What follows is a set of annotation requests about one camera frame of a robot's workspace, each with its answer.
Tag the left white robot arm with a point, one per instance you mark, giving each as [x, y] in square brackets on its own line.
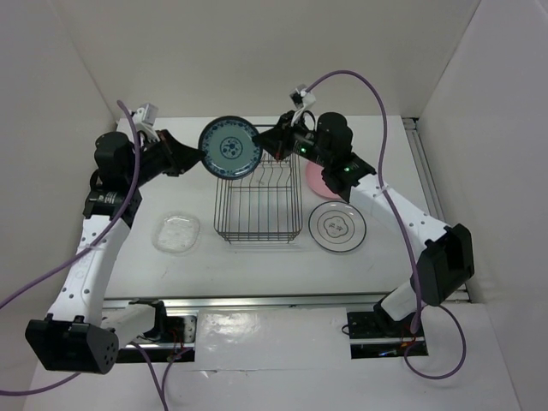
[74, 335]

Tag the white plate dark rim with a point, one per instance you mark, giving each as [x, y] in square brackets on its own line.
[337, 227]

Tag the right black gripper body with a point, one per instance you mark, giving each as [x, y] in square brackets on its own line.
[302, 141]

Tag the blue floral green plate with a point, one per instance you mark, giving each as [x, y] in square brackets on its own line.
[230, 152]

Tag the aluminium front rail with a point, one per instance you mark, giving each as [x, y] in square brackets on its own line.
[254, 302]

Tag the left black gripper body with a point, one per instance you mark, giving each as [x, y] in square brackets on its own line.
[157, 157]

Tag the pink plastic plate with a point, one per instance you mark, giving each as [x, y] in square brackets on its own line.
[316, 183]

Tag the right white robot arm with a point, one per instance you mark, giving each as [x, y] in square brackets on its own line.
[441, 256]

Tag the clear glass plate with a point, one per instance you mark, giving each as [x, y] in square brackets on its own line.
[176, 233]

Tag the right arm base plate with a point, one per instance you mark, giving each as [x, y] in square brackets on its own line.
[372, 336]

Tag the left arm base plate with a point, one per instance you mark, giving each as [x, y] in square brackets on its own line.
[177, 338]

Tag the dark wire dish rack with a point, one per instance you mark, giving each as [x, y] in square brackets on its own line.
[265, 205]

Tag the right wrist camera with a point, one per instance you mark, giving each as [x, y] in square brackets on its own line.
[303, 100]

